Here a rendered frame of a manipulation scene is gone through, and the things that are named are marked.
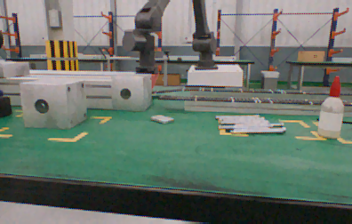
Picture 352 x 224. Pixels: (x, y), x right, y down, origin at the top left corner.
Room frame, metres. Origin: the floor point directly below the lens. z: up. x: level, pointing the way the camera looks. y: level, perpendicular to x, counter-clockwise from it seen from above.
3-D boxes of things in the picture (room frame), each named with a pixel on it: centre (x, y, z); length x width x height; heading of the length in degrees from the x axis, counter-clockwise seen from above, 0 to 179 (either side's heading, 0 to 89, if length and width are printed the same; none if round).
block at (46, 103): (0.56, 0.26, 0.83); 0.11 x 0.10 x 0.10; 174
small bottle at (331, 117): (0.47, -0.31, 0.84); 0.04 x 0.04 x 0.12
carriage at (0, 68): (0.79, 0.56, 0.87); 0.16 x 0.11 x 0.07; 82
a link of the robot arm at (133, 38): (0.88, 0.11, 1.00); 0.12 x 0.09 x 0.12; 148
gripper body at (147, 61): (0.92, 0.09, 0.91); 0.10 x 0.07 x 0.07; 172
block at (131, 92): (0.74, 0.12, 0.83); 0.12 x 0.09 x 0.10; 172
